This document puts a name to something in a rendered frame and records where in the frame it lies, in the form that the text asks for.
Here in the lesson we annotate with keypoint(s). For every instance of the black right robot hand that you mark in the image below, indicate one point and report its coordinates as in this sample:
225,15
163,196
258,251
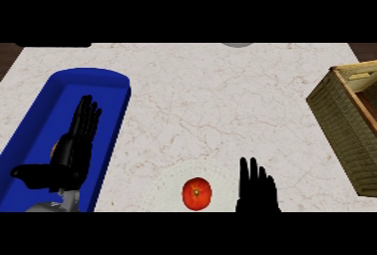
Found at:
255,192

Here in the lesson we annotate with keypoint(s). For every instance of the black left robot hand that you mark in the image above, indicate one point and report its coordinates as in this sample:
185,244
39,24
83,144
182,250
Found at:
74,149

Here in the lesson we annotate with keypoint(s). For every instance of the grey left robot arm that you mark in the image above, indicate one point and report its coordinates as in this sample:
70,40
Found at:
57,203

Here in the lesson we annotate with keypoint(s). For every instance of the red tomato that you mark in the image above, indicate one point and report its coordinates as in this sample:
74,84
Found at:
197,194

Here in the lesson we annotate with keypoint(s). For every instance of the wicker basket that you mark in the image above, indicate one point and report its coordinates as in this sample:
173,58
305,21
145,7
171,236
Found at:
343,132

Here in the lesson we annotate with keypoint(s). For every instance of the orange fruit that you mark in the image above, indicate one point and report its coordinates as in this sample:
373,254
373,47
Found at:
54,149

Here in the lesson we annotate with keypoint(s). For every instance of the blue oblong tray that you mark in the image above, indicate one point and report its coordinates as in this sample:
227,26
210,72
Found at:
34,139

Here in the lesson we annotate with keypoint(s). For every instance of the grey round object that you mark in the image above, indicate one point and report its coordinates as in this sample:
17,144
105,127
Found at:
237,45

